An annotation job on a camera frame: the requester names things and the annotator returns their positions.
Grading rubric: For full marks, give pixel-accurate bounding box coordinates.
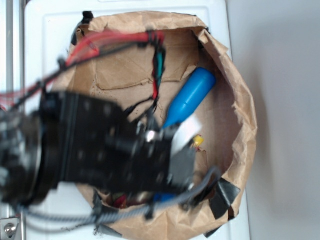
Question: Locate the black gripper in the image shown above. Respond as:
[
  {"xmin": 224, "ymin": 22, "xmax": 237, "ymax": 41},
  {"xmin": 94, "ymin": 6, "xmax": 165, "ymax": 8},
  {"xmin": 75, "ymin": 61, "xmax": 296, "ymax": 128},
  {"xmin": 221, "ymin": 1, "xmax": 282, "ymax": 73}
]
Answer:
[{"xmin": 58, "ymin": 92, "xmax": 202, "ymax": 194}]

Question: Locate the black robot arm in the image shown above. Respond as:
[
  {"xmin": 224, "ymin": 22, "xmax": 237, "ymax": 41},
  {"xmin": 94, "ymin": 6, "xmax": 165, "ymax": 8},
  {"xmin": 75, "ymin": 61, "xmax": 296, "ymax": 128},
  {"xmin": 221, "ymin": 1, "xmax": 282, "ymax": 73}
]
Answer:
[{"xmin": 0, "ymin": 91, "xmax": 196, "ymax": 206}]

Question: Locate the blue plastic bowling pin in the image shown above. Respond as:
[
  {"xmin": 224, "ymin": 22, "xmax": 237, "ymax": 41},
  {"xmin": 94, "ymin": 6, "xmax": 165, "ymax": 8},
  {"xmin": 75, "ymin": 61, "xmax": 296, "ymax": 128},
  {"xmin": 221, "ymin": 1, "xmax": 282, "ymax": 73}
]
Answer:
[{"xmin": 163, "ymin": 67, "xmax": 217, "ymax": 129}]

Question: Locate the brown paper bag bowl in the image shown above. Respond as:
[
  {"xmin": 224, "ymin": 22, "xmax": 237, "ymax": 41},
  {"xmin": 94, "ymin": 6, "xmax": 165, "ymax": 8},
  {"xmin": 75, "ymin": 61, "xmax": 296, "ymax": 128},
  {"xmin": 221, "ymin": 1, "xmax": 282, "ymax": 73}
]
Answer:
[{"xmin": 70, "ymin": 11, "xmax": 258, "ymax": 240}]

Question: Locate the red wire bundle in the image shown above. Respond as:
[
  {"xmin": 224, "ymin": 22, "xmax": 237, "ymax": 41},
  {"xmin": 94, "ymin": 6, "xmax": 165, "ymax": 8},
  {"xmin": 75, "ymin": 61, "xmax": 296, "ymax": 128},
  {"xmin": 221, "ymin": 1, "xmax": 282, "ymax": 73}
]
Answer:
[{"xmin": 0, "ymin": 30, "xmax": 167, "ymax": 106}]

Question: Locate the grey braided cable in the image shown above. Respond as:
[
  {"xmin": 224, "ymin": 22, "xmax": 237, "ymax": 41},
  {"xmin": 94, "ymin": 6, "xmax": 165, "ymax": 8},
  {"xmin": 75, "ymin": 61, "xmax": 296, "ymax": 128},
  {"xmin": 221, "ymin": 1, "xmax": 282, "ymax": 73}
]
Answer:
[{"xmin": 14, "ymin": 165, "xmax": 222, "ymax": 231}]

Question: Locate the aluminium extrusion rail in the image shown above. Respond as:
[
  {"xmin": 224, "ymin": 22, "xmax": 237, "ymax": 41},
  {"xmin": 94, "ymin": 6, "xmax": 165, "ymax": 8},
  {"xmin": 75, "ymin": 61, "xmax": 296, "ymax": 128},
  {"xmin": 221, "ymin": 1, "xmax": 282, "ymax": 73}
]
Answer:
[{"xmin": 0, "ymin": 0, "xmax": 27, "ymax": 240}]

